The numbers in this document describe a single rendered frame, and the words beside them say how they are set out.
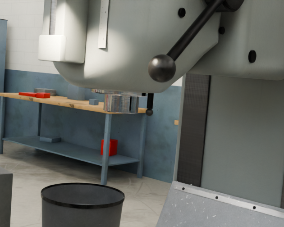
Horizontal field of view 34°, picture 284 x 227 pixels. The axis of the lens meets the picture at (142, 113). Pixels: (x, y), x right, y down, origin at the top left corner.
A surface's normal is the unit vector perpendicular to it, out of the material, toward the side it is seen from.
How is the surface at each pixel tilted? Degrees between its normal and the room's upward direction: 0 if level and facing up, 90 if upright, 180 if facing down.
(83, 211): 94
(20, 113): 90
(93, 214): 93
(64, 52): 90
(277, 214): 63
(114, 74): 128
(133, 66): 121
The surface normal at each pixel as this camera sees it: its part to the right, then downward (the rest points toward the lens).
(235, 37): -0.22, 0.07
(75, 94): -0.67, 0.01
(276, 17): 0.77, 0.11
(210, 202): -0.54, -0.43
